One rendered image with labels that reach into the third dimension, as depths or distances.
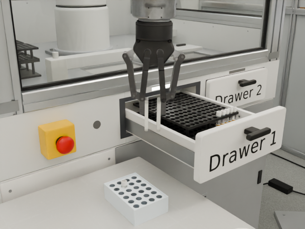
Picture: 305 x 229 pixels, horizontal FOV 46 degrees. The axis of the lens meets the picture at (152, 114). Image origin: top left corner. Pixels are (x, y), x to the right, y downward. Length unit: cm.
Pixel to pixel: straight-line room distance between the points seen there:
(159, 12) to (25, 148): 42
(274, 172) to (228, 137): 184
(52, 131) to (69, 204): 16
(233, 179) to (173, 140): 62
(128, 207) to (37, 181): 26
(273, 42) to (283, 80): 148
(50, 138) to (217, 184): 71
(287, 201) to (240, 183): 89
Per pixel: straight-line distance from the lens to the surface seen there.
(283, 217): 212
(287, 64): 279
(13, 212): 84
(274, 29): 136
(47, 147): 83
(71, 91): 86
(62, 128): 83
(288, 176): 259
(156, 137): 87
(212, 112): 93
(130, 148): 101
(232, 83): 120
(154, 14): 71
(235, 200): 148
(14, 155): 86
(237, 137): 81
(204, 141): 73
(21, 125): 84
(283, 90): 283
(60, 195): 86
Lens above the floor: 121
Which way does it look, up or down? 20 degrees down
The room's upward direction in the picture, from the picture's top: straight up
